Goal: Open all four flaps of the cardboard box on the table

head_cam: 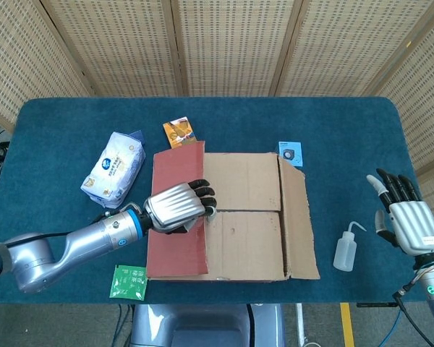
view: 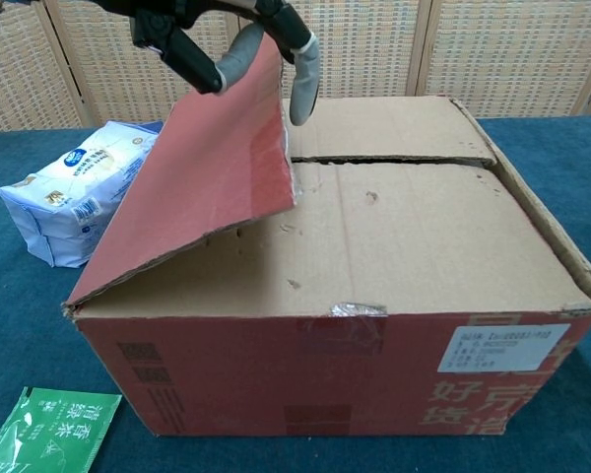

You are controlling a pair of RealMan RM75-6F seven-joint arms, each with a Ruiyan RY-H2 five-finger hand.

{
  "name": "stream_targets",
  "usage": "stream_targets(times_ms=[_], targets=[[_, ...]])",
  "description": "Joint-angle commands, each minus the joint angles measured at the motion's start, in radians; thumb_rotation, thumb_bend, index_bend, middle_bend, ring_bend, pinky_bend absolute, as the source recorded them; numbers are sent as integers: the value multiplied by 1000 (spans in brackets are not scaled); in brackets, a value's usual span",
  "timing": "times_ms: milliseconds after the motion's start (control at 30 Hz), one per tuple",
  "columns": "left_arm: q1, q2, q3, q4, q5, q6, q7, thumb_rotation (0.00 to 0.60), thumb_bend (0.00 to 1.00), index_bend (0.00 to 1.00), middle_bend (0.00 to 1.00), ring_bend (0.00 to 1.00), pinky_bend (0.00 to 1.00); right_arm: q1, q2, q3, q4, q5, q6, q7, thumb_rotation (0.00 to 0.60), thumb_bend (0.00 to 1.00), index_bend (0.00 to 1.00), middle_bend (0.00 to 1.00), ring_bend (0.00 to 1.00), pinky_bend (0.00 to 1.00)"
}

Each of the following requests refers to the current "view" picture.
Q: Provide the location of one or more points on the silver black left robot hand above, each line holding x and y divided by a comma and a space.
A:
187, 54

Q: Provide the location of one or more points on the white blue tissue pack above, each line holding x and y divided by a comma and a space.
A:
74, 207

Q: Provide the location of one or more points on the red printed cardboard box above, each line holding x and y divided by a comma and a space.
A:
374, 226

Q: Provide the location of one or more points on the woven bamboo folding screen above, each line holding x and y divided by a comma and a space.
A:
473, 59

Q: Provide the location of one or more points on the blue table cloth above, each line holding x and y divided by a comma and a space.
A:
24, 325

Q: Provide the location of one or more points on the green tea sachet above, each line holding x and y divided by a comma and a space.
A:
44, 433

